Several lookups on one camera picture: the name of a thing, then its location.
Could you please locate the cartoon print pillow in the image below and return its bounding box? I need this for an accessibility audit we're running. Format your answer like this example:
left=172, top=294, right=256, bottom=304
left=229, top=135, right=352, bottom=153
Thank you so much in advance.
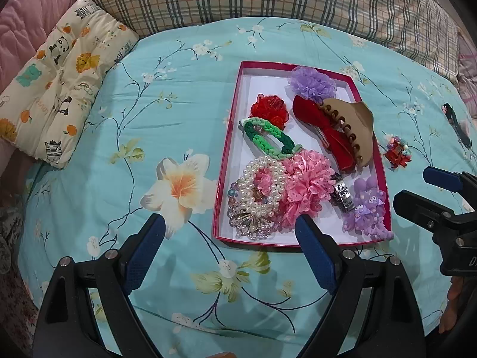
left=0, top=0, right=139, bottom=168

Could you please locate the person's right hand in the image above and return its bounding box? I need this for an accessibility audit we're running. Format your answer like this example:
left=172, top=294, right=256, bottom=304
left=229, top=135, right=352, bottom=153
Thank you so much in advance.
left=440, top=278, right=464, bottom=334

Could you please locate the pearl scrunchie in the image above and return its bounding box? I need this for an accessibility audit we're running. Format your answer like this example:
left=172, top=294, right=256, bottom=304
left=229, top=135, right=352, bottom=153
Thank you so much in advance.
left=236, top=158, right=287, bottom=217

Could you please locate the purple organza hair flower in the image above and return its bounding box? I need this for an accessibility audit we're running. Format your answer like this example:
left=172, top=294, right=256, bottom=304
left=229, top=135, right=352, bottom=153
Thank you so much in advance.
left=289, top=66, right=337, bottom=103

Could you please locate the small red hair clip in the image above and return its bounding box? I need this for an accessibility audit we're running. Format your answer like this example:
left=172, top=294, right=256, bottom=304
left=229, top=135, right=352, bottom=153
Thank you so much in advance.
left=383, top=133, right=412, bottom=168

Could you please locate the dark floral cloth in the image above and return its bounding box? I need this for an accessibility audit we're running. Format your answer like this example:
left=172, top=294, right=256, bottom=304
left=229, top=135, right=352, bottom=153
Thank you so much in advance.
left=0, top=153, right=41, bottom=358

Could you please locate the red shallow box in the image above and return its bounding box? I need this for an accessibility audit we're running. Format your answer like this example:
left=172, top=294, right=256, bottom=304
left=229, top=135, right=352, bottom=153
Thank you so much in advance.
left=212, top=61, right=394, bottom=250

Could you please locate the red fuzzy flower scrunchie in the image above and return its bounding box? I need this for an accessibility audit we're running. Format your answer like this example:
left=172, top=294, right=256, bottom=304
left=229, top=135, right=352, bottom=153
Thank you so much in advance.
left=249, top=95, right=289, bottom=126

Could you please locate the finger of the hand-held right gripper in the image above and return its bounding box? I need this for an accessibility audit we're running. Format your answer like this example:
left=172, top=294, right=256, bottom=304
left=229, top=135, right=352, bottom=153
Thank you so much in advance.
left=423, top=166, right=477, bottom=195
left=393, top=189, right=466, bottom=232

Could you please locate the black hair clip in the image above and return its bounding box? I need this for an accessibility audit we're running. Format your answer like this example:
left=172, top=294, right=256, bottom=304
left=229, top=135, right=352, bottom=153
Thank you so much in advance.
left=442, top=103, right=476, bottom=150

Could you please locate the red velvet bow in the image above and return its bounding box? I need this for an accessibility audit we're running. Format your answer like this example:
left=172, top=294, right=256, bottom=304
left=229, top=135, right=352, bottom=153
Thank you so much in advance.
left=292, top=95, right=360, bottom=174

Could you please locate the silver metal hair clip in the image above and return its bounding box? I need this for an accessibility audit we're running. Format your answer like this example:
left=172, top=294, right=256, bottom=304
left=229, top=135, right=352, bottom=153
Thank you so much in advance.
left=330, top=173, right=353, bottom=213

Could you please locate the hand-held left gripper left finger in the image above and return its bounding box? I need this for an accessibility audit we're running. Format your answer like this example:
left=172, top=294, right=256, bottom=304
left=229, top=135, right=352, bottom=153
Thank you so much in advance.
left=33, top=213, right=166, bottom=358

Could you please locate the green braided hair tie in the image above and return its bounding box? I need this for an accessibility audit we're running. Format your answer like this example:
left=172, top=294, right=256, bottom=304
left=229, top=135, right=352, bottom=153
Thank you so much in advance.
left=243, top=117, right=301, bottom=158

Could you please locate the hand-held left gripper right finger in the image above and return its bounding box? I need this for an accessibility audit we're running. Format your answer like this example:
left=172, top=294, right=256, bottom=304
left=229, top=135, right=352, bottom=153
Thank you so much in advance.
left=294, top=213, right=427, bottom=358

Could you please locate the beige claw clip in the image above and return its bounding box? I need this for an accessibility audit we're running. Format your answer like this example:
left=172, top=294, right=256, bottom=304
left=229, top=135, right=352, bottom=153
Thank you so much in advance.
left=318, top=98, right=374, bottom=168

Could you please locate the pink lace scrunchie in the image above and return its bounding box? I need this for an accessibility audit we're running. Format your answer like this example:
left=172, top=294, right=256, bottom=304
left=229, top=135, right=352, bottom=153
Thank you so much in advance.
left=253, top=149, right=336, bottom=229

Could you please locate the pink quilt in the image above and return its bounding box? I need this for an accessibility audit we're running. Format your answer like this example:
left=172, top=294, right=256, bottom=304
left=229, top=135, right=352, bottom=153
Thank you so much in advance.
left=0, top=0, right=90, bottom=95

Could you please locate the pink plaid cloth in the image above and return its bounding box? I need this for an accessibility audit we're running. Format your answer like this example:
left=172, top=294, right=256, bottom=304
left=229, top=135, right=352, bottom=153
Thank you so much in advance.
left=456, top=32, right=477, bottom=118

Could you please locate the crystal bead bracelet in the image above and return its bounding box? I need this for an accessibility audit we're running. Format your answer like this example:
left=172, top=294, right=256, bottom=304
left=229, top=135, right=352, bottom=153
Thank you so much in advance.
left=227, top=181, right=278, bottom=240

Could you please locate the blue floral bedsheet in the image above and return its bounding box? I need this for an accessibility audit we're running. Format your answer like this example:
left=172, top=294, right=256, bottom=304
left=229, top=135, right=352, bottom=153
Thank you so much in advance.
left=18, top=17, right=477, bottom=358

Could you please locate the purple plush hair tie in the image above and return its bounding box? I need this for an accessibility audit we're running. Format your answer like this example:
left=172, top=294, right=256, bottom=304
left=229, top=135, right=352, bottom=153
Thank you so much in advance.
left=342, top=177, right=394, bottom=241

